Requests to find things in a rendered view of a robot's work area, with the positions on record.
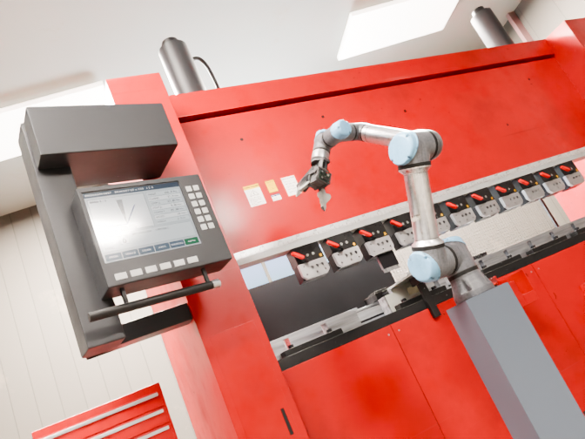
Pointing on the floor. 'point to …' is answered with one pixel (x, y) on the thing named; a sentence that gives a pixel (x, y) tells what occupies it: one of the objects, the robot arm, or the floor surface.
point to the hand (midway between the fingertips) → (309, 205)
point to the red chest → (118, 419)
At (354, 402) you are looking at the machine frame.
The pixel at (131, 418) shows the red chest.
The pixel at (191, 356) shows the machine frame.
